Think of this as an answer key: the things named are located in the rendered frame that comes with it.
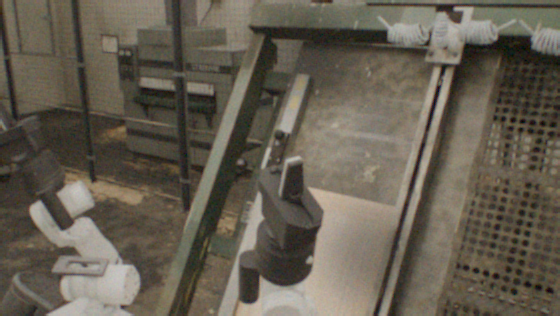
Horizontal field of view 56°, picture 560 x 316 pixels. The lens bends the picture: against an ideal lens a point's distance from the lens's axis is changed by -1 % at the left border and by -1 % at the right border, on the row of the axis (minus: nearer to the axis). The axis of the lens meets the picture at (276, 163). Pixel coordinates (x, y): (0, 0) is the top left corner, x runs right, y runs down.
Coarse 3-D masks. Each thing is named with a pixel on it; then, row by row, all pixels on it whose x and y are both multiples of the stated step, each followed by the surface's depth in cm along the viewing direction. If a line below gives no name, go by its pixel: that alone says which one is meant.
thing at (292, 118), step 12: (312, 84) 187; (300, 96) 184; (288, 108) 185; (300, 108) 184; (288, 120) 183; (300, 120) 185; (288, 144) 181; (252, 216) 178; (252, 228) 176; (252, 240) 175; (240, 252) 176; (228, 288) 174; (228, 300) 172; (228, 312) 171
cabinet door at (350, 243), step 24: (312, 192) 172; (336, 216) 166; (360, 216) 162; (384, 216) 158; (336, 240) 163; (360, 240) 159; (384, 240) 156; (336, 264) 161; (360, 264) 157; (312, 288) 162; (336, 288) 158; (360, 288) 155; (240, 312) 171; (336, 312) 156; (360, 312) 152
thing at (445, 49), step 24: (432, 48) 157; (456, 48) 154; (456, 72) 159; (432, 96) 157; (432, 120) 154; (432, 144) 152; (408, 168) 153; (432, 168) 155; (408, 192) 152; (408, 216) 149; (408, 240) 148; (384, 264) 148; (384, 288) 149; (384, 312) 144
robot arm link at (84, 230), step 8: (32, 208) 113; (32, 216) 112; (40, 216) 112; (40, 224) 112; (48, 224) 113; (80, 224) 122; (88, 224) 121; (48, 232) 114; (56, 232) 116; (64, 232) 119; (72, 232) 121; (80, 232) 120; (88, 232) 120; (96, 232) 122; (56, 240) 116; (64, 240) 117; (72, 240) 118; (80, 240) 119; (88, 240) 120
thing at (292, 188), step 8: (296, 160) 67; (288, 168) 67; (296, 168) 67; (288, 176) 68; (296, 176) 68; (288, 184) 69; (296, 184) 69; (280, 192) 70; (288, 192) 70; (296, 192) 70; (296, 200) 70
